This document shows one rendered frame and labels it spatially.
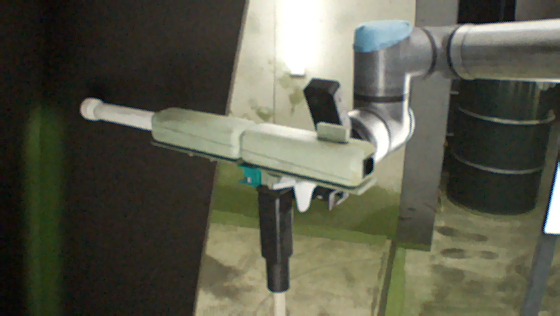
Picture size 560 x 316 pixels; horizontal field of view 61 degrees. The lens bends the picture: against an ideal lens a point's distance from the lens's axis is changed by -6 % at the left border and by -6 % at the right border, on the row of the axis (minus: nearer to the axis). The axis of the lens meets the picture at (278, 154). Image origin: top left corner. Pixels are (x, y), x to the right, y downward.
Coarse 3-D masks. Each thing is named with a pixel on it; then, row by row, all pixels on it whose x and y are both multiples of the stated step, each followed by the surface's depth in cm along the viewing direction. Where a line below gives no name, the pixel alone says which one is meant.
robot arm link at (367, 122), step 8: (352, 112) 76; (360, 112) 75; (368, 112) 76; (352, 120) 73; (360, 120) 73; (368, 120) 73; (376, 120) 75; (360, 128) 73; (368, 128) 72; (376, 128) 73; (384, 128) 75; (368, 136) 72; (376, 136) 72; (384, 136) 74; (376, 144) 72; (384, 144) 74; (376, 152) 73; (384, 152) 75; (376, 160) 74
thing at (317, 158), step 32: (160, 128) 65; (192, 128) 61; (224, 128) 59; (256, 128) 58; (288, 128) 57; (320, 128) 53; (224, 160) 60; (256, 160) 57; (288, 160) 54; (320, 160) 51; (352, 160) 49; (288, 192) 59; (352, 192) 51; (288, 224) 60; (288, 256) 62; (288, 288) 64
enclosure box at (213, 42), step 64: (0, 0) 69; (64, 0) 79; (128, 0) 77; (192, 0) 75; (0, 64) 73; (64, 64) 83; (128, 64) 81; (192, 64) 79; (0, 128) 77; (64, 128) 87; (128, 128) 85; (0, 192) 81; (64, 192) 92; (128, 192) 89; (192, 192) 87; (0, 256) 85; (64, 256) 98; (128, 256) 94; (192, 256) 91
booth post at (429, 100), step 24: (432, 0) 210; (456, 0) 207; (432, 24) 214; (432, 96) 224; (432, 120) 228; (408, 144) 235; (432, 144) 232; (408, 168) 239; (432, 168) 236; (408, 192) 243; (432, 192) 240; (408, 216) 247; (432, 216) 244; (408, 240) 252
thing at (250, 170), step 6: (246, 162) 60; (246, 168) 58; (252, 168) 58; (246, 174) 58; (252, 174) 58; (258, 174) 58; (240, 180) 59; (246, 180) 59; (252, 180) 58; (258, 180) 58
